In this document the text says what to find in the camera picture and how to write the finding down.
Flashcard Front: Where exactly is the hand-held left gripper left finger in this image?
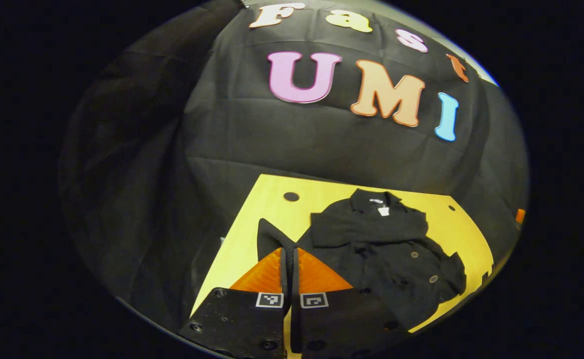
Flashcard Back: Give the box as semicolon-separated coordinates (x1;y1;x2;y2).
179;247;292;359

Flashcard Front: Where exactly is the black backdrop cloth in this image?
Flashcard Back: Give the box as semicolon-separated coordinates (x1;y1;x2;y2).
58;0;529;330

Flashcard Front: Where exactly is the black button jacket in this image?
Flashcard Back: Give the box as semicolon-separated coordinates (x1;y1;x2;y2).
256;188;468;332

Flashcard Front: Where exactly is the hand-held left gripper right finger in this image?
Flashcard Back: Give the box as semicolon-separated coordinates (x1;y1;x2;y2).
292;246;407;359

